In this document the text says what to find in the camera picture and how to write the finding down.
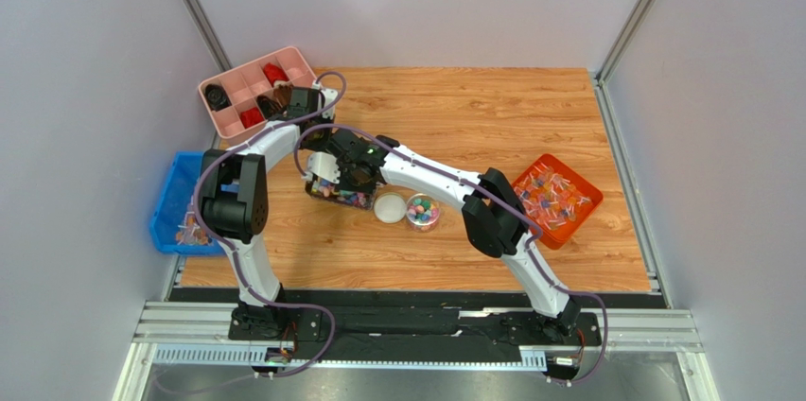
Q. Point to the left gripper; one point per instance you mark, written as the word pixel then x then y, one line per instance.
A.
pixel 312 146

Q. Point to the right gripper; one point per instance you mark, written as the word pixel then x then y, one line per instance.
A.
pixel 353 176

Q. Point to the white round lid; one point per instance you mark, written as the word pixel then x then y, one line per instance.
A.
pixel 390 208

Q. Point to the square tin of star candies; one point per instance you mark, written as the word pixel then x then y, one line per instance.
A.
pixel 321 189

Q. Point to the clear plastic cup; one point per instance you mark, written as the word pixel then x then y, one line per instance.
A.
pixel 422 213

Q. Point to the blue plastic bin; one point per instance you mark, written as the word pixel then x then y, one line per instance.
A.
pixel 169 226

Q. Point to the orange tray of candies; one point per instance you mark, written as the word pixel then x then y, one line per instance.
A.
pixel 557 198

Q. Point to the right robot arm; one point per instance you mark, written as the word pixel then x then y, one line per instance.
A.
pixel 495 221

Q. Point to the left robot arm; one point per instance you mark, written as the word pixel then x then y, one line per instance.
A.
pixel 230 202

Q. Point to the pink compartment tray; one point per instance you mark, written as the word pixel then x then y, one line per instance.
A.
pixel 245 82

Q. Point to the black chocolate in tray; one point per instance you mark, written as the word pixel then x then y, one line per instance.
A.
pixel 216 97

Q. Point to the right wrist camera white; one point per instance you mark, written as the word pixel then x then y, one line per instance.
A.
pixel 323 166

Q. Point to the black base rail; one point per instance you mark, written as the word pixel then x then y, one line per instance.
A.
pixel 412 330

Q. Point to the left aluminium frame post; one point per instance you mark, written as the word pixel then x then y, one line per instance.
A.
pixel 208 34

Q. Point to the aluminium frame post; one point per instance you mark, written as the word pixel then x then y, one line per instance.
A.
pixel 208 34
pixel 628 32

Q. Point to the right aluminium frame post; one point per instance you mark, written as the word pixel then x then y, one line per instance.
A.
pixel 628 32

